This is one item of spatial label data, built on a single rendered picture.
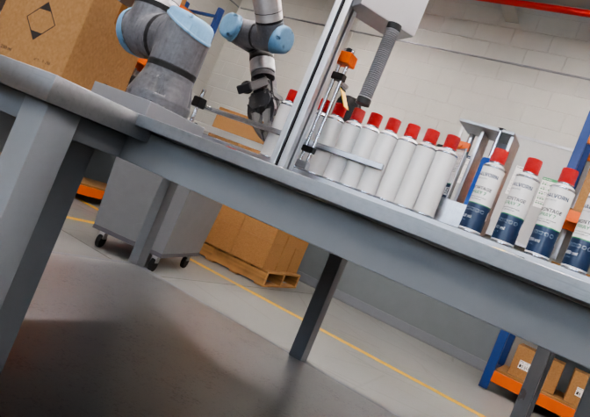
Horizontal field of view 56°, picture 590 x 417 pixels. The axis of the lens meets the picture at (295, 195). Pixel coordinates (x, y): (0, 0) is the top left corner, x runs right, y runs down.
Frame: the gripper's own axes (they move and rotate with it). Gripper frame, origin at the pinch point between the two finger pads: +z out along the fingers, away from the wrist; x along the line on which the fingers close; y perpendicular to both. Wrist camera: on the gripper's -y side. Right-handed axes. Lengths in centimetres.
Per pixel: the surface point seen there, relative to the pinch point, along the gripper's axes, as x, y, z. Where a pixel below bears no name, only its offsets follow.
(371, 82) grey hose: -36.7, -10.9, -1.5
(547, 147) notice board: -69, 432, -107
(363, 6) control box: -38.6, -16.5, -18.2
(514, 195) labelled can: -63, -2, 30
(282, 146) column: -14.1, -16.1, 11.1
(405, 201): -38.7, -2.0, 26.7
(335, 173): -21.6, -1.5, 16.0
